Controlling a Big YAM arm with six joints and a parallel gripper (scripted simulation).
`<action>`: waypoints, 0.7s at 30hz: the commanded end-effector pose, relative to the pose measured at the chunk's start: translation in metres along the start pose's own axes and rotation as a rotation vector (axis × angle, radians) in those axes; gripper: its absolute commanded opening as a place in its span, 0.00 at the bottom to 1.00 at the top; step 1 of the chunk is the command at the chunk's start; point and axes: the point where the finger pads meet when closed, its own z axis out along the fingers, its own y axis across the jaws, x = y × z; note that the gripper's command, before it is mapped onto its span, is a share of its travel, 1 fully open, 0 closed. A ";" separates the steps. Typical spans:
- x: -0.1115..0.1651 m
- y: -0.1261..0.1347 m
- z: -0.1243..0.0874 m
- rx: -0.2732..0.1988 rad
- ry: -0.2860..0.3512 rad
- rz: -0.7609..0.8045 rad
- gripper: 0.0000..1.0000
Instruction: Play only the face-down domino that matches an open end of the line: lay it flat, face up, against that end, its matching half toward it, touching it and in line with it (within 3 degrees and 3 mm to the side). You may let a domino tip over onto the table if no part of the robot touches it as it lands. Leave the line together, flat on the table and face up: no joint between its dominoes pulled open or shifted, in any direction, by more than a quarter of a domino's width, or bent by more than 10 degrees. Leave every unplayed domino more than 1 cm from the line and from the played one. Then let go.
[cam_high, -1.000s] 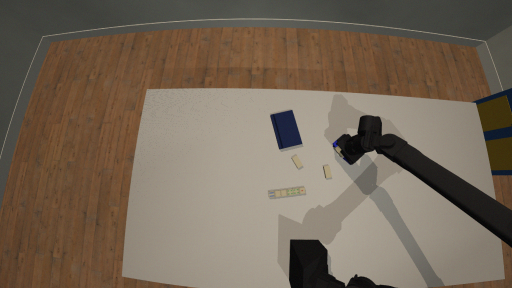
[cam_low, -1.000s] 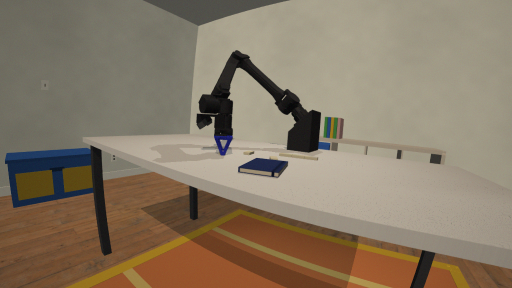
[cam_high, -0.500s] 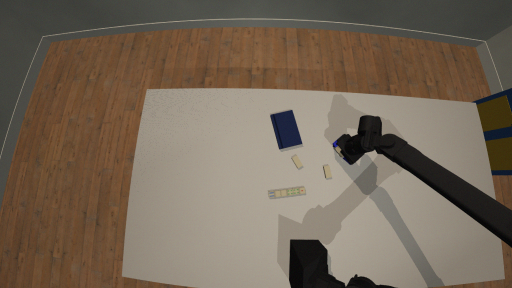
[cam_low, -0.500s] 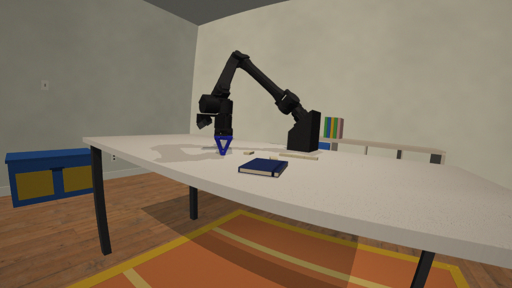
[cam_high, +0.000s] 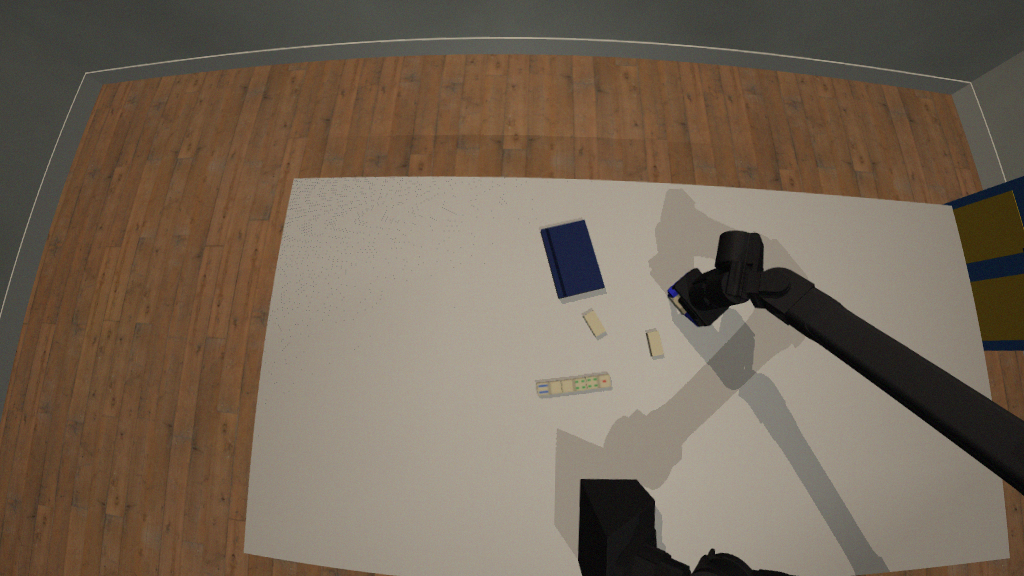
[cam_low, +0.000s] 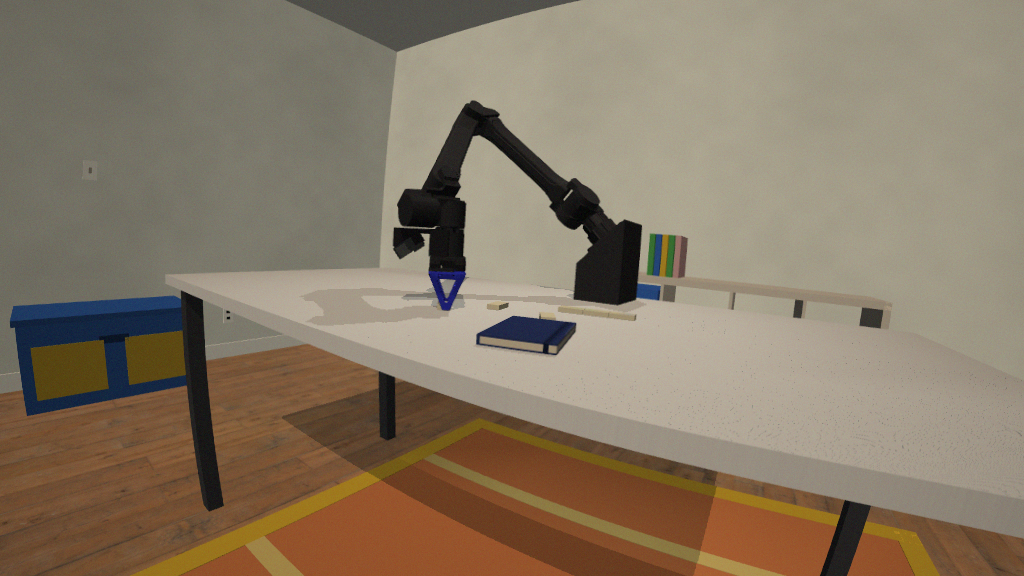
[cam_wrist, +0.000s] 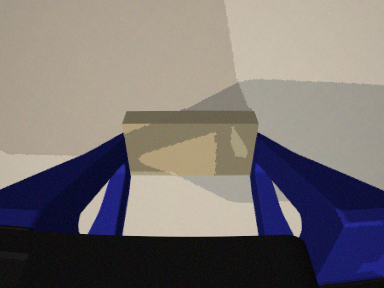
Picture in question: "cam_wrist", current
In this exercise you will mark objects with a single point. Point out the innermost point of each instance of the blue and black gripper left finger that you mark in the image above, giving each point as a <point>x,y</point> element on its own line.
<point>53,200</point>

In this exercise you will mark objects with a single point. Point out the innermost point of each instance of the cream domino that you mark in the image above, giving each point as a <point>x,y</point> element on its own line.
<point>190,142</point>

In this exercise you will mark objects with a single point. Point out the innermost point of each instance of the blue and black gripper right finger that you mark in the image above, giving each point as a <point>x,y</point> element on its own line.
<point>342,217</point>

